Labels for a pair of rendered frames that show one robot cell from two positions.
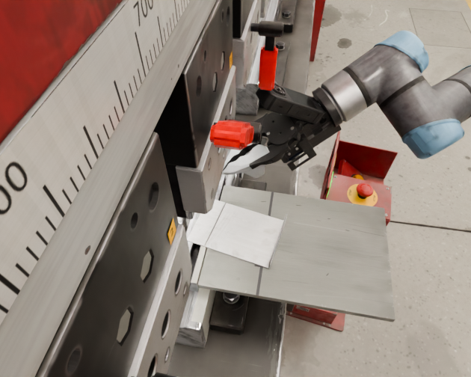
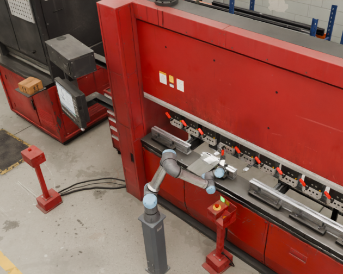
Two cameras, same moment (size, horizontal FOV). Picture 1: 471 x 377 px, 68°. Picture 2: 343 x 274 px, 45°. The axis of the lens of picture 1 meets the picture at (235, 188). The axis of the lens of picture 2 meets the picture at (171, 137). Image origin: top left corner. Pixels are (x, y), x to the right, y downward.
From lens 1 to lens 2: 3.67 m
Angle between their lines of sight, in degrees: 78
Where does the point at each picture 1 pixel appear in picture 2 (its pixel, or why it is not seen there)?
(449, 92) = (208, 176)
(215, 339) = not seen: hidden behind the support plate
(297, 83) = (258, 203)
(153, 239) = (195, 126)
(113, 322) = (190, 123)
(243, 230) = (209, 160)
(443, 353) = not seen: outside the picture
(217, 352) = not seen: hidden behind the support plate
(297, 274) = (198, 162)
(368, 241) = (197, 172)
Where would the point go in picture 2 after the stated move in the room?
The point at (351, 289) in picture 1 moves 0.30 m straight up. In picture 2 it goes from (193, 166) to (192, 140)
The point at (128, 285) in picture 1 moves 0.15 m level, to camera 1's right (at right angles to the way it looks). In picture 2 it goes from (192, 124) to (183, 132)
